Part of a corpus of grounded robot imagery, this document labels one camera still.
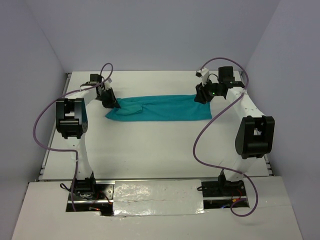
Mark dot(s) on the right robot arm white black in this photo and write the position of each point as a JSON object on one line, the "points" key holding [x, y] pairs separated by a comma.
{"points": [[255, 134]]}

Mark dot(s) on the teal t shirt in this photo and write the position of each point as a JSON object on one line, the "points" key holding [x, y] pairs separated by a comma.
{"points": [[160, 108]]}

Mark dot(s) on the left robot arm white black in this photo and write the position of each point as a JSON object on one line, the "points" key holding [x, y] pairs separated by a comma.
{"points": [[72, 123]]}

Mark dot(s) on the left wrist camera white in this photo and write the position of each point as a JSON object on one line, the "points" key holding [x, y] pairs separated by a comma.
{"points": [[107, 84]]}

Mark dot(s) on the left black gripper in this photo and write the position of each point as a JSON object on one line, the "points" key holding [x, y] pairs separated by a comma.
{"points": [[112, 103]]}

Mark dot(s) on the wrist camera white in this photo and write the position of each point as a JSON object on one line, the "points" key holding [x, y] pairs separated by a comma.
{"points": [[203, 74], [107, 84]]}

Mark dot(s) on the metal base rail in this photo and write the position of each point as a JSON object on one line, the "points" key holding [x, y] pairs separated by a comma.
{"points": [[102, 202]]}

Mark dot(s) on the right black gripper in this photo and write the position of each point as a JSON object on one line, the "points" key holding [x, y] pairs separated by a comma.
{"points": [[202, 93]]}

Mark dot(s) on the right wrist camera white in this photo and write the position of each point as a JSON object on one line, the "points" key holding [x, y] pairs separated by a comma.
{"points": [[203, 74]]}

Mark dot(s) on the silver tape patch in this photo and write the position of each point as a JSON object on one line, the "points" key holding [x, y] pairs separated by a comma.
{"points": [[157, 198]]}

